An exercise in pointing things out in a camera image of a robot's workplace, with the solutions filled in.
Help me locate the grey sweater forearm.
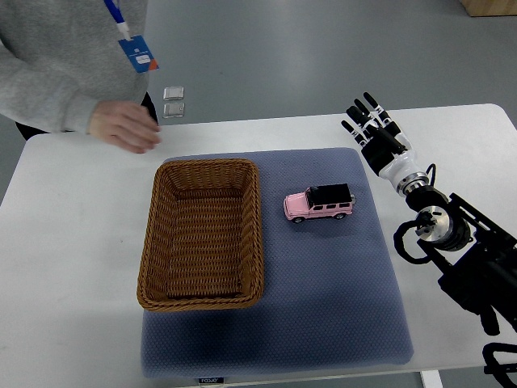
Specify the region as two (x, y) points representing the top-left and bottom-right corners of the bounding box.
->
(1, 36), (100, 133)

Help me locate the blue ID badge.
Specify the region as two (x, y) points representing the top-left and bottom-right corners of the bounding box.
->
(118, 35), (159, 74)

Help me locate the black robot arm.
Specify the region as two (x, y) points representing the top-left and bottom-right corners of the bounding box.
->
(342, 94), (516, 336)

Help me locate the pink toy car black roof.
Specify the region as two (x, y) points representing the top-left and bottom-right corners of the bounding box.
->
(284, 183), (355, 223)

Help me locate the brown wicker basket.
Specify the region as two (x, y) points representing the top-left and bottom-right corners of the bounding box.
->
(137, 158), (264, 312)

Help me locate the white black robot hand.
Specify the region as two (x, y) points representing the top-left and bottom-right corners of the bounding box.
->
(341, 91), (419, 185)

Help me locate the person's bare hand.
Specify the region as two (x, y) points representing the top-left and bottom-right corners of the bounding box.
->
(87, 101), (161, 154)

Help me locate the blue-grey quilted mat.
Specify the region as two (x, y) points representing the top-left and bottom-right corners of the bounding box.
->
(141, 148), (413, 378)

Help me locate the wooden box corner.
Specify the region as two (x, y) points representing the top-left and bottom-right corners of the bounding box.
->
(460, 0), (516, 17)

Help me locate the upper metal floor plate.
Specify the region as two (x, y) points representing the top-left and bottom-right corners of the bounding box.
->
(163, 86), (184, 101)

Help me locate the grey sweater torso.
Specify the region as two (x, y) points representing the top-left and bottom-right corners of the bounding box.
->
(1, 1), (149, 103)

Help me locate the blue white lanyard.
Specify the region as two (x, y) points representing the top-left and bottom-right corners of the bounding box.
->
(103, 0), (132, 41)

